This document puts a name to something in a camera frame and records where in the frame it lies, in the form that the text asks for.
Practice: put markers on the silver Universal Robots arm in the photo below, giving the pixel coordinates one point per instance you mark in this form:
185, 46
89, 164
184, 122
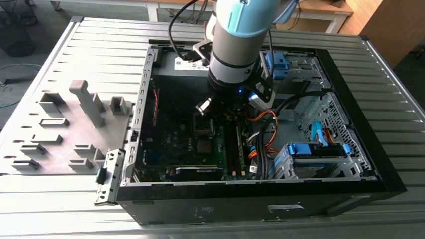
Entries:
232, 49

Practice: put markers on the CPU socket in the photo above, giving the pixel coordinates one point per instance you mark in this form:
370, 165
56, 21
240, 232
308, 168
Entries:
204, 154

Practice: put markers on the grey power supply unit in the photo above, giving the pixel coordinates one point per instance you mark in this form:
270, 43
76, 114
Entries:
178, 87

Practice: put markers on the black RAM slot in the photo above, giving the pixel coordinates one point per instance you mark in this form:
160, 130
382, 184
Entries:
228, 147
237, 147
232, 147

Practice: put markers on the green RAM stick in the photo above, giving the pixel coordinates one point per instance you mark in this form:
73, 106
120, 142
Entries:
241, 147

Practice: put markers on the blue drive carrier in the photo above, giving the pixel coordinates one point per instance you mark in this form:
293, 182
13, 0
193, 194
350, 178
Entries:
280, 67

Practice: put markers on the grey box on wrist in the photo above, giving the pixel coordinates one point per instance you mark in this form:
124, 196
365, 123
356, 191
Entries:
202, 49

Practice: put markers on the tall metal disk bay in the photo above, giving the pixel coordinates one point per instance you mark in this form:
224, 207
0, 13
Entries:
308, 79

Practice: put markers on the green Dell motherboard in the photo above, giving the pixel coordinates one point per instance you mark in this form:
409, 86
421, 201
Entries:
165, 149

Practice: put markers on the white barcode tag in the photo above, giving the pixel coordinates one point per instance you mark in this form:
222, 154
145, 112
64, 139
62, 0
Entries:
253, 169

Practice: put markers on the blue carrier with black disk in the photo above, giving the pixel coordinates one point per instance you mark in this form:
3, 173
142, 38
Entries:
300, 149

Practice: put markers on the NVIDIA graphics card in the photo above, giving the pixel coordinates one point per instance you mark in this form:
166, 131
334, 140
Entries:
198, 172

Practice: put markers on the blue VGA port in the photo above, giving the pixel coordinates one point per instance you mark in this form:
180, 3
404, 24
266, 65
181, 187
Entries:
152, 158

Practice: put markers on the grey expansion slot latch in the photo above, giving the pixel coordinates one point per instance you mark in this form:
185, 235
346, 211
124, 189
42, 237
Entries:
114, 161

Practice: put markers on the black open PC case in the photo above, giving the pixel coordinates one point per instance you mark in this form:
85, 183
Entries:
205, 206

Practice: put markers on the low metal disk bay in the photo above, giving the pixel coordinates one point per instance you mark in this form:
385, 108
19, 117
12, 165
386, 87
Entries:
348, 169

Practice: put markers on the grey parts rack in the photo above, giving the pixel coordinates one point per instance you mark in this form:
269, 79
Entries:
82, 144

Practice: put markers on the wooden cabinet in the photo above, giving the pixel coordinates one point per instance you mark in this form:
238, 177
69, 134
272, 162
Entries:
394, 30

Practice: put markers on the black round bin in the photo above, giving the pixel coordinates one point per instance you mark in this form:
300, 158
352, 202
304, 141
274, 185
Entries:
20, 44

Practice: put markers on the small grey hand camera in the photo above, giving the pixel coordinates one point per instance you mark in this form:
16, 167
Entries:
202, 107

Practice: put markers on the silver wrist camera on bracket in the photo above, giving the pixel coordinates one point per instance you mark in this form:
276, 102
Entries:
260, 99

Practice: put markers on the wooden desk with white frame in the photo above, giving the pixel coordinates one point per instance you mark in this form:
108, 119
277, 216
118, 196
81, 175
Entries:
321, 7

